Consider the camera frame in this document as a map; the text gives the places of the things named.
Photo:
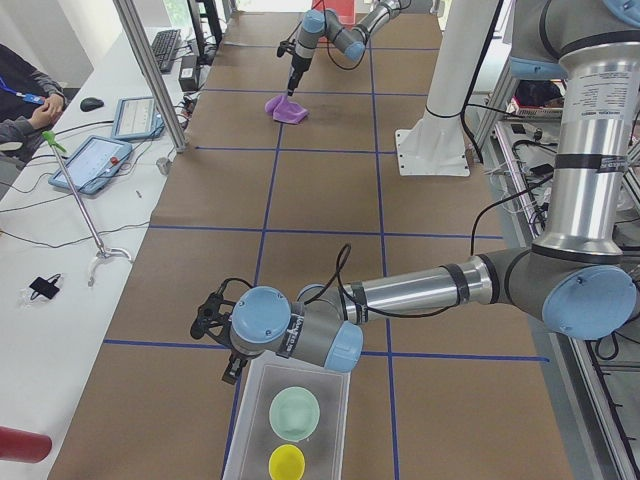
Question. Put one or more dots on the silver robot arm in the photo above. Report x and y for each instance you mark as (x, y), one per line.
(570, 278)
(322, 22)

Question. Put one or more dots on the white pillar base plate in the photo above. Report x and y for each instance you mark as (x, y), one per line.
(434, 146)

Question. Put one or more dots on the white camera pillar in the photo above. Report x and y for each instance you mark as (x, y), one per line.
(470, 25)

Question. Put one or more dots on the red cylinder bottle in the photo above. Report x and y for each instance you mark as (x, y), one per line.
(24, 446)

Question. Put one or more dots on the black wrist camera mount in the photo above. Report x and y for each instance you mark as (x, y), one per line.
(213, 319)

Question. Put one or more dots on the purple cloth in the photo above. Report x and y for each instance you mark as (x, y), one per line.
(283, 110)

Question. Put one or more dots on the green tipped grabber stick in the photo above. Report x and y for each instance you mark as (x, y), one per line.
(104, 254)

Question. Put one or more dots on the seated person's hand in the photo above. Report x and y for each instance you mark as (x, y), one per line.
(48, 113)

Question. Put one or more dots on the black power adapter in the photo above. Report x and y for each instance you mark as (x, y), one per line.
(189, 73)

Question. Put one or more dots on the yellow plastic cup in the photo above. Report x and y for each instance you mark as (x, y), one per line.
(287, 462)

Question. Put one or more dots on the aluminium frame post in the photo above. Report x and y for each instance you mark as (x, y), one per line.
(139, 43)

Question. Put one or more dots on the mint green bowl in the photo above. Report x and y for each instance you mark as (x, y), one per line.
(294, 414)

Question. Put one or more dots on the pink plastic bin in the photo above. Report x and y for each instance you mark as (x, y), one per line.
(345, 9)

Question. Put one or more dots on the far blue teach pendant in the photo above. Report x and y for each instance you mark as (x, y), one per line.
(137, 118)

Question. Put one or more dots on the black keyboard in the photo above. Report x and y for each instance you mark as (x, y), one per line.
(165, 44)

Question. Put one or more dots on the blue teach pendant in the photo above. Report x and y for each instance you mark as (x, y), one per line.
(137, 118)
(95, 162)

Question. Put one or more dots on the black computer mouse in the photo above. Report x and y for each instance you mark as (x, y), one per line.
(89, 104)

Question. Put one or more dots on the near blue teach pendant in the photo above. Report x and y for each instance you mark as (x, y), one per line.
(95, 162)

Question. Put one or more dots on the white translucent box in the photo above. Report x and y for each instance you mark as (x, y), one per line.
(254, 440)

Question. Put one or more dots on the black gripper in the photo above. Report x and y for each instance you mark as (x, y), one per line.
(298, 65)
(237, 357)

